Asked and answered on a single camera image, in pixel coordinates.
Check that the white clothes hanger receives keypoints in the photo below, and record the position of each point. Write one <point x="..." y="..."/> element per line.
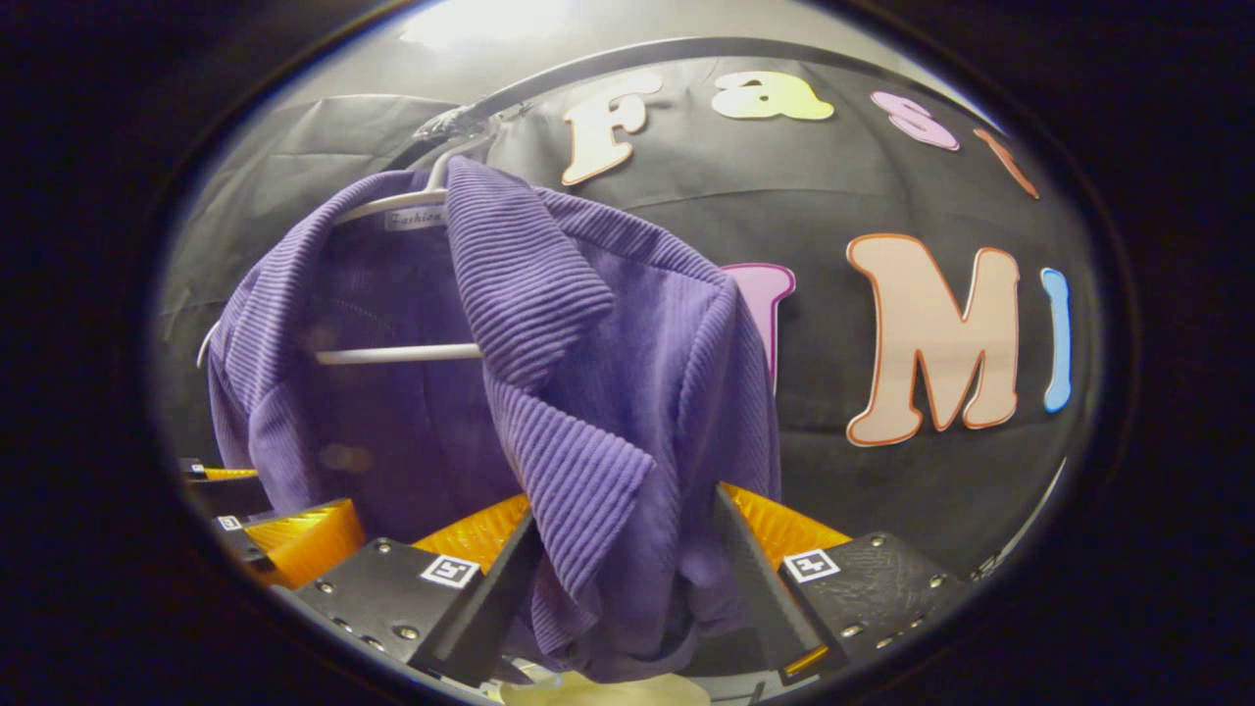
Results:
<point x="392" y="354"/>

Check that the black clothes rack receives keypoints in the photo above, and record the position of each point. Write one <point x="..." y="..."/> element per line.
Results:
<point x="608" y="54"/>

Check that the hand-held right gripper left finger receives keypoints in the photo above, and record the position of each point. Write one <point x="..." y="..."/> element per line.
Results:
<point x="490" y="608"/>

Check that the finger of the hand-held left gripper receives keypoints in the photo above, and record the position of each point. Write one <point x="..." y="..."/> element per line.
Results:
<point x="230" y="495"/>
<point x="240" y="544"/>

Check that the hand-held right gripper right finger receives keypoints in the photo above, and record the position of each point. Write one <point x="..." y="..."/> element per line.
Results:
<point x="760" y="579"/>

